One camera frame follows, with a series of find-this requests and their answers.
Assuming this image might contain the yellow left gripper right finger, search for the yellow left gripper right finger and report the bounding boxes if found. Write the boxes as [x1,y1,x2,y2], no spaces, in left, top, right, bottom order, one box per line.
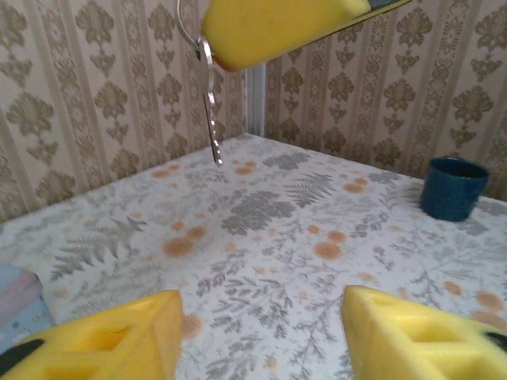
[341,284,507,380]

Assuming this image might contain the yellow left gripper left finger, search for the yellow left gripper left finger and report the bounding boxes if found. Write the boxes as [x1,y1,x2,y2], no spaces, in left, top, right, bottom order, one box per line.
[0,290,184,380]

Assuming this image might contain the silver key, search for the silver key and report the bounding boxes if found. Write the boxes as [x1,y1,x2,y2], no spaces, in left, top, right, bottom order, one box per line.
[193,36,225,167]

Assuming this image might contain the cartoon bunny mat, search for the cartoon bunny mat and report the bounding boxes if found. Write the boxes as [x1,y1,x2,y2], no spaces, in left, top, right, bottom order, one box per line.
[0,263,56,353]

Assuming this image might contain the dark blue cup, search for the dark blue cup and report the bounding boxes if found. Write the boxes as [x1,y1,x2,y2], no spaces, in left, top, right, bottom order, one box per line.
[418,156,490,222]

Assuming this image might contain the floral tablecloth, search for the floral tablecloth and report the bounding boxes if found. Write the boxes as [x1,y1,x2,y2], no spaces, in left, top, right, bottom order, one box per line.
[0,132,507,380]

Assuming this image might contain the white corner post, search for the white corner post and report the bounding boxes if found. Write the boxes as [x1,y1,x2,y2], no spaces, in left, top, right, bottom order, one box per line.
[246,63,266,138]

